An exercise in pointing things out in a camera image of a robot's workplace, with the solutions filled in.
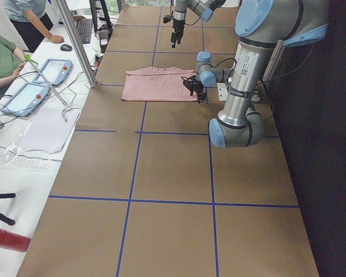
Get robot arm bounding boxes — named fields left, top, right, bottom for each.
left=163, top=0, right=225, bottom=48
left=183, top=1, right=330, bottom=148

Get lower teach pendant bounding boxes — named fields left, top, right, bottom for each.
left=0, top=83, right=50, bottom=117

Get seated person green shirt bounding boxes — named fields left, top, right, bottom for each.
left=0, top=35, right=27, bottom=99

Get upper teach pendant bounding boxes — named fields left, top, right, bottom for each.
left=40, top=59, right=73, bottom=87

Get black camera tripod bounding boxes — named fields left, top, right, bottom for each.
left=0, top=193, right=16, bottom=226

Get standing person dark trousers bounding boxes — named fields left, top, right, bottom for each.
left=3, top=0, right=64, bottom=53

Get teach pendant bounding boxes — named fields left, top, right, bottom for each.
left=0, top=83, right=50, bottom=117
left=40, top=59, right=73, bottom=87

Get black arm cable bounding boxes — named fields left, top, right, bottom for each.
left=210, top=57, right=238, bottom=73

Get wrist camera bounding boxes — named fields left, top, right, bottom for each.
left=181, top=76, right=195, bottom=90
left=163, top=14, right=174, bottom=24

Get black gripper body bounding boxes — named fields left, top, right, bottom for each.
left=191, top=76, right=204, bottom=93
left=173, top=18, right=185, bottom=35

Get white cloth on desk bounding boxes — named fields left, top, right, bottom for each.
left=19, top=107, right=80, bottom=154

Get aluminium frame post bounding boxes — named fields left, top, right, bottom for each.
left=53, top=0, right=97, bottom=88

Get metal rod green tip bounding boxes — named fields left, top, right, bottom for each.
left=24, top=54, right=71, bottom=122

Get black computer mouse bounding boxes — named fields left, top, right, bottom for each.
left=60, top=44, right=73, bottom=52

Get pink Snoopy t-shirt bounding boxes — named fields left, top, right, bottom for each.
left=121, top=66, right=197, bottom=102

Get red cylinder bottle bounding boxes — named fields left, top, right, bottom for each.
left=0, top=228, right=31, bottom=252

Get black keyboard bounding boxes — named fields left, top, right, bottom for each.
left=76, top=18, right=93, bottom=44

